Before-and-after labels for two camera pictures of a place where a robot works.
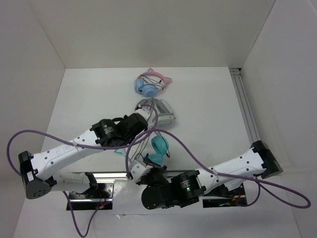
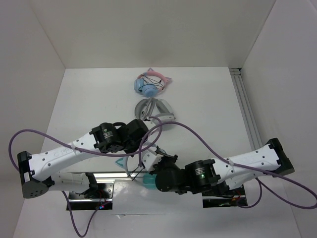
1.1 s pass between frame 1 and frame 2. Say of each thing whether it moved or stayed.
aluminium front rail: stayed
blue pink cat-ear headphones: stayed
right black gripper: moved
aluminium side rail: stayed
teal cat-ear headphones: moved
